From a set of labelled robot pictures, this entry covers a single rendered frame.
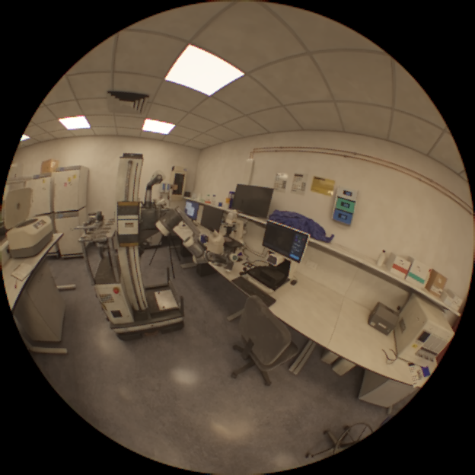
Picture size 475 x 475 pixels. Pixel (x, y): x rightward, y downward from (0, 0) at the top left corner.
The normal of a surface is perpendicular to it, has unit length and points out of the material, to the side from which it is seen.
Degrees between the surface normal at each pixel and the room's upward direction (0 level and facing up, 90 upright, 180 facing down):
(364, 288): 90
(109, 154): 90
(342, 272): 90
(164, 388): 0
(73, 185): 90
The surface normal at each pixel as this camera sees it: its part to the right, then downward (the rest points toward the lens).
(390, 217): -0.72, 0.07
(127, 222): 0.60, 0.34
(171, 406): 0.18, -0.94
